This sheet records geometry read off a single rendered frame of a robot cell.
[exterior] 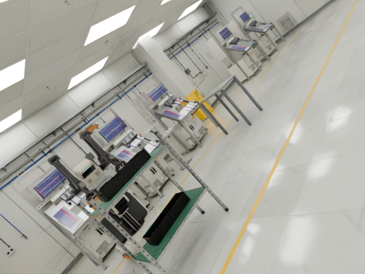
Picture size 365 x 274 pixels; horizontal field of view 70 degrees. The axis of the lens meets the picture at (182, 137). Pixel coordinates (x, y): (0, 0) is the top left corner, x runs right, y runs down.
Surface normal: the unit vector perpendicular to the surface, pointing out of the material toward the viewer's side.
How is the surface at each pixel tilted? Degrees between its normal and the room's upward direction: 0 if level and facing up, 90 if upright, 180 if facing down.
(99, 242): 90
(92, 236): 90
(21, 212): 90
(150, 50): 90
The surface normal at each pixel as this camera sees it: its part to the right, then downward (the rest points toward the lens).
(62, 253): 0.52, -0.30
